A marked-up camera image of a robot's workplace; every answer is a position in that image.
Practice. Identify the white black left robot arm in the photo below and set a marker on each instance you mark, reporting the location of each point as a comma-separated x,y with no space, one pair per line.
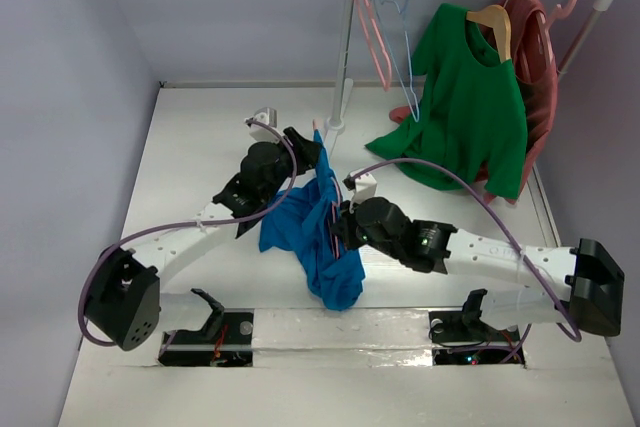
123,300

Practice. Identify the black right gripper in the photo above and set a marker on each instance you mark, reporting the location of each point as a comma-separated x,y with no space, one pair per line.
343,226

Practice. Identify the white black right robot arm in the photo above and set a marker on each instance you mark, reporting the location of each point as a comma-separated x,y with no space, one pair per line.
582,286

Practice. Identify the pink plastic hanger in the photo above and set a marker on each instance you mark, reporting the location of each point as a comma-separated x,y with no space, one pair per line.
559,12
375,42

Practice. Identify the light blue wire hanger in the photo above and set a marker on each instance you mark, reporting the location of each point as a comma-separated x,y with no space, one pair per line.
406,82

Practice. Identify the green t-shirt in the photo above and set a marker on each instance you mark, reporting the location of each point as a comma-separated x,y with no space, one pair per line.
471,114

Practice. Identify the pink plastic hanger left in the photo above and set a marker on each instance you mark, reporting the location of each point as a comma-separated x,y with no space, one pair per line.
375,42

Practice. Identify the wooden hanger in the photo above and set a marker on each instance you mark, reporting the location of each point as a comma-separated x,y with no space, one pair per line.
496,18

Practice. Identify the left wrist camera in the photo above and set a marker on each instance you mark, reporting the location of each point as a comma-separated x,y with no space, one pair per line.
262,125

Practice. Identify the blue t-shirt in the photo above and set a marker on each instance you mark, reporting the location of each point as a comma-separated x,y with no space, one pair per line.
301,225

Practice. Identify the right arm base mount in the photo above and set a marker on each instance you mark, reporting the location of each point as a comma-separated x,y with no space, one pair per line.
460,338

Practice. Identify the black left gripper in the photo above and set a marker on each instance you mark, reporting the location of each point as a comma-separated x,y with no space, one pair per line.
305,151

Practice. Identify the pink plastic hanger right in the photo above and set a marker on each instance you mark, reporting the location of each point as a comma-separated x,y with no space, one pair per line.
559,12

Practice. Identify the salmon red t-shirt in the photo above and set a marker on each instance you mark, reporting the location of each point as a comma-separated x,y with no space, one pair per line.
536,77

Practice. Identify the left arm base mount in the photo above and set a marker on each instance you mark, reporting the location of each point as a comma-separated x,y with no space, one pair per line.
224,340

